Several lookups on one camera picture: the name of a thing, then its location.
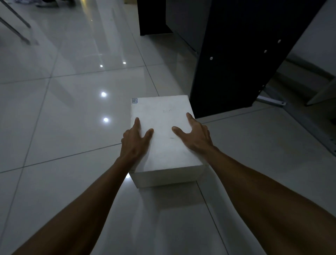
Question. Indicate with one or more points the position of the person's left hand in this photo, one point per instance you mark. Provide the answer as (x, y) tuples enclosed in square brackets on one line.
[(133, 145)]

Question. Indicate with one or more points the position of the person's right hand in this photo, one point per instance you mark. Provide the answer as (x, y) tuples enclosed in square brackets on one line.
[(198, 138)]

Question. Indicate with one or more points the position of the person's right thumb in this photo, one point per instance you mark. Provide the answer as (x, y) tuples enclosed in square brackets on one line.
[(179, 131)]

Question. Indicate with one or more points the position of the person's left thumb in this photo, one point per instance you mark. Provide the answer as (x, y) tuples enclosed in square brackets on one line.
[(147, 134)]

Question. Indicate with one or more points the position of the white cardboard box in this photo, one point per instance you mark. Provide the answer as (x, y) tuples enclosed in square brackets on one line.
[(164, 118)]

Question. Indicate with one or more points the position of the person's left forearm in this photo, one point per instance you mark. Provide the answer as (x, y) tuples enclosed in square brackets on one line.
[(78, 212)]

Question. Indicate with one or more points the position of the person's right forearm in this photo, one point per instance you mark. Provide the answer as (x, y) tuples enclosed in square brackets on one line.
[(267, 205)]

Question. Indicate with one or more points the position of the black desk side panel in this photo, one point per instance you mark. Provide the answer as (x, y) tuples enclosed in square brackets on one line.
[(241, 57)]

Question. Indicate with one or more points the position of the grey desk back panel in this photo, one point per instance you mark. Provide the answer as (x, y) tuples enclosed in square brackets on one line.
[(186, 21)]

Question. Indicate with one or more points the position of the black cabinet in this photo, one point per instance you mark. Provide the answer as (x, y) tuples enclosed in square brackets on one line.
[(152, 15)]

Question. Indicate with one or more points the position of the white slanted furniture leg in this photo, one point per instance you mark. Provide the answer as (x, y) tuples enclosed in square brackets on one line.
[(324, 94)]

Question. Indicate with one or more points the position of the metal chair leg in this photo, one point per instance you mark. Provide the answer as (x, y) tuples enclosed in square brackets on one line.
[(18, 17), (15, 32)]

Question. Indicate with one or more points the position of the white metal bracket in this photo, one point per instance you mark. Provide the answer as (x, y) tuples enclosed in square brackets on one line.
[(271, 101)]

